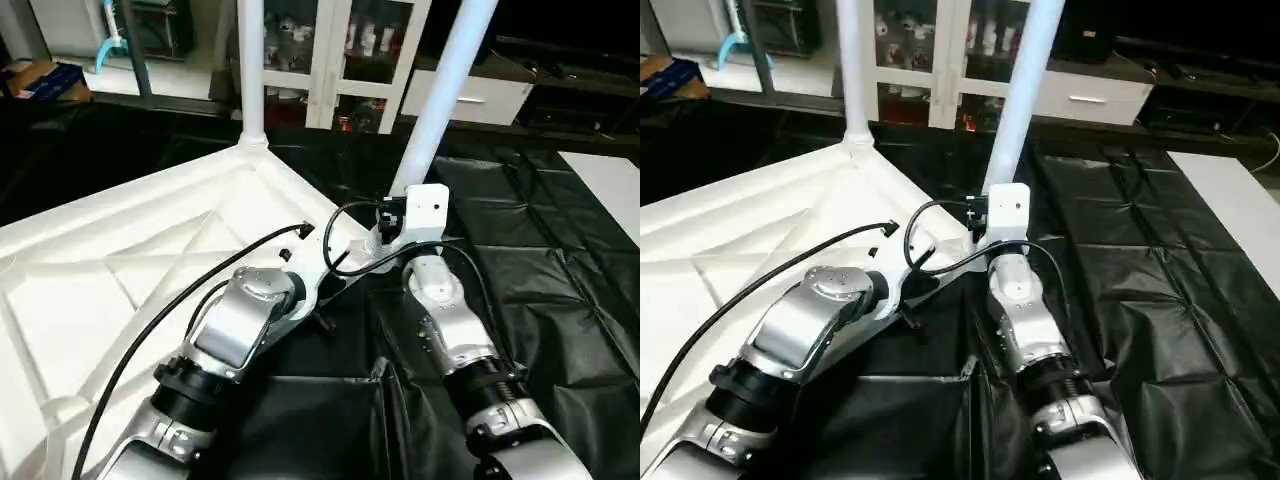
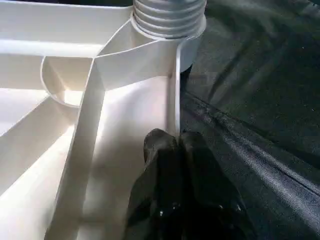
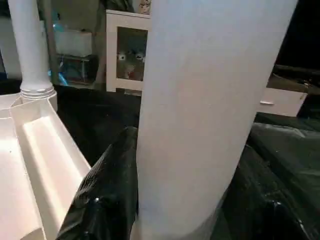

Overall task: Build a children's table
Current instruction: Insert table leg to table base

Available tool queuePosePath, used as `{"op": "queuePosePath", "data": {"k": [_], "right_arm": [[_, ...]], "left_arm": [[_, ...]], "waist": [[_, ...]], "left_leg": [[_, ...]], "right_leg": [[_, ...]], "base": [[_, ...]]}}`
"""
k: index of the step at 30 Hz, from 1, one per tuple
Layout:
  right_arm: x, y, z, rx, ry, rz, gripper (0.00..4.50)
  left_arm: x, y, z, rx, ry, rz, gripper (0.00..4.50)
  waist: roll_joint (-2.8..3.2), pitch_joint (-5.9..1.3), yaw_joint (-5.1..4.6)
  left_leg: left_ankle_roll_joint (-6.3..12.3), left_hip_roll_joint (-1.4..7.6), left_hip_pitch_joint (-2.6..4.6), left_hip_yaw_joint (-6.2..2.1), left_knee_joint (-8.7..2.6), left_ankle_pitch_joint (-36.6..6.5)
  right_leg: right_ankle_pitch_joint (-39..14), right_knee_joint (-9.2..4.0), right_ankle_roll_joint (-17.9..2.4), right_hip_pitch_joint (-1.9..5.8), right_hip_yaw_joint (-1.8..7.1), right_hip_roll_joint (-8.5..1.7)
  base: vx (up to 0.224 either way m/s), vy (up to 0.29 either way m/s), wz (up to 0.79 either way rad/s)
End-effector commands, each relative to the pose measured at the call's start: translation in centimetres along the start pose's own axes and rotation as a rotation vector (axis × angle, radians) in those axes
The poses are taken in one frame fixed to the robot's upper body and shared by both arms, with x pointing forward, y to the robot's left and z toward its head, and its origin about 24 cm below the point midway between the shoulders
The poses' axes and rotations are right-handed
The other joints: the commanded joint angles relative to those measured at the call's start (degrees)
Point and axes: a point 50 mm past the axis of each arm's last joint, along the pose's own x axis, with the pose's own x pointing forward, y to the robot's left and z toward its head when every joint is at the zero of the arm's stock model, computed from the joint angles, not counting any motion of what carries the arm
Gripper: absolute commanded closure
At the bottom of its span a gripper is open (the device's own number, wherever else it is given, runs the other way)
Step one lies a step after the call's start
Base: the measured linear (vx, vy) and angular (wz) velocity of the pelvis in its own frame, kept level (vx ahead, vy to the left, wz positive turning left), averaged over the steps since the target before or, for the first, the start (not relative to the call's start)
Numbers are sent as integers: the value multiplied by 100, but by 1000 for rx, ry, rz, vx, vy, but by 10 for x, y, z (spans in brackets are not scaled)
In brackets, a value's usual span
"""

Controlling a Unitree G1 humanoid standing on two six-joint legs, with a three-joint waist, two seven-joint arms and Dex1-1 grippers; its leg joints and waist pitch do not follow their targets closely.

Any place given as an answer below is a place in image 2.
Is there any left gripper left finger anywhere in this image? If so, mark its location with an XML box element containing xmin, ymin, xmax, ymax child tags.
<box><xmin>122</xmin><ymin>128</ymin><xmax>185</xmax><ymax>240</ymax></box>

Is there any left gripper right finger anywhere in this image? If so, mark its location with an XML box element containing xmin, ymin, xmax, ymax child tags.
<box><xmin>179</xmin><ymin>131</ymin><xmax>257</xmax><ymax>240</ymax></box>

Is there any white plastic table top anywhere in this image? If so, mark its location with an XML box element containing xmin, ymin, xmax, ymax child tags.
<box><xmin>0</xmin><ymin>0</ymin><xmax>207</xmax><ymax>240</ymax></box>

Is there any white plastic table leg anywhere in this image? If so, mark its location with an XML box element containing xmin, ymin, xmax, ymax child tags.
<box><xmin>132</xmin><ymin>0</ymin><xmax>208</xmax><ymax>40</ymax></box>

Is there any black work mat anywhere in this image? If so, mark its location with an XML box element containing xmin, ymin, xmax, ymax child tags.
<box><xmin>177</xmin><ymin>0</ymin><xmax>320</xmax><ymax>240</ymax></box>

